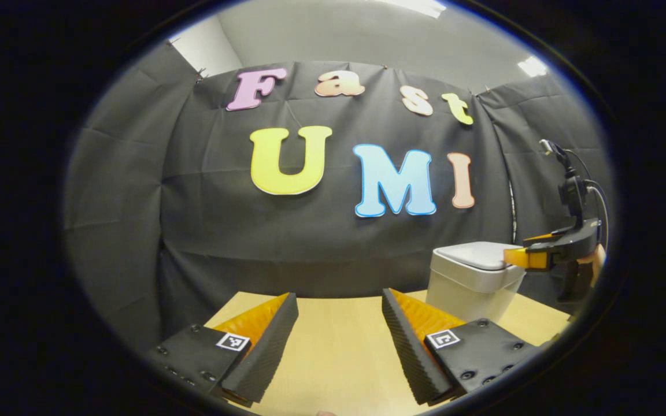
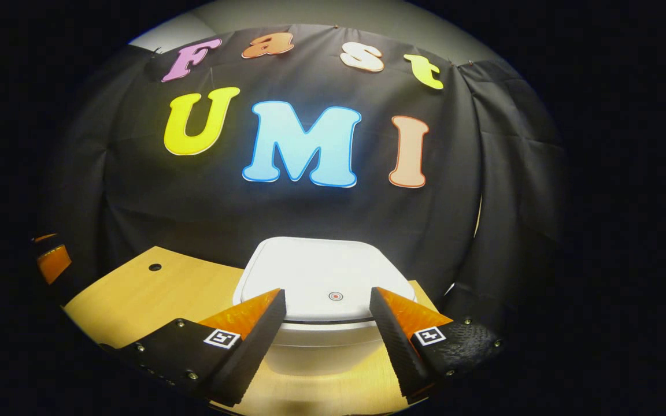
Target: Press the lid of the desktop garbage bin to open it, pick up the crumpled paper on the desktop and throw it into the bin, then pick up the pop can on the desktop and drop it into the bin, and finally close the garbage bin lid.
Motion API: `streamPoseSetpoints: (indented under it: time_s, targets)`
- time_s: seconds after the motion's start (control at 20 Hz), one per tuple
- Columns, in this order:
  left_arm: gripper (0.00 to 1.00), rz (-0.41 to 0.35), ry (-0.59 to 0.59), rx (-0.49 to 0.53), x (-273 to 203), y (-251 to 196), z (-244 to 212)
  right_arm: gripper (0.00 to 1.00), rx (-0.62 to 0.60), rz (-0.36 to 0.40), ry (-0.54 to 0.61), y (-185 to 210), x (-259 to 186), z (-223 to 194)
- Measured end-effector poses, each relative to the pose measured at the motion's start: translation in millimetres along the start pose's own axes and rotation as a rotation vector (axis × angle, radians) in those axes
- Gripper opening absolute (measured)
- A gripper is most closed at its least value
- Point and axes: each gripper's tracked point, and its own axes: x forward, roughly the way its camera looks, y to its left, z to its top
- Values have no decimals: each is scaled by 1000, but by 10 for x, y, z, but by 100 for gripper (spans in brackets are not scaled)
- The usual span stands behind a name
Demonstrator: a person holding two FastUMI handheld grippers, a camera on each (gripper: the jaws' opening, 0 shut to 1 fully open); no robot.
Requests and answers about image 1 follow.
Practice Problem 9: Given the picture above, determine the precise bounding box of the wooden desktop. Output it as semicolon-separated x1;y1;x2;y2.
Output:
203;290;571;416

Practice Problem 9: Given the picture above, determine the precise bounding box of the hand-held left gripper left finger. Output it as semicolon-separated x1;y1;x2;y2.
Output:
142;292;299;408

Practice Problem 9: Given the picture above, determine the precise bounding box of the long ceiling light panel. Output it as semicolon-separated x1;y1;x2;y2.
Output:
379;0;446;18

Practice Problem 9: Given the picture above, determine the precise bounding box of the black backdrop cloth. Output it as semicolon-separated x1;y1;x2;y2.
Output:
64;40;614;347

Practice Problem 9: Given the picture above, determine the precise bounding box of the white desktop garbage bin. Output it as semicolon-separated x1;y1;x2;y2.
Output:
425;241;527;324

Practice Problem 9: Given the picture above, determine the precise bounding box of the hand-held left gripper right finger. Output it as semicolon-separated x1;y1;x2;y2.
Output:
382;288;542;406

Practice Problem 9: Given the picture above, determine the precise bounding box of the small ceiling light panel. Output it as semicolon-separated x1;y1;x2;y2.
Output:
518;56;549;77

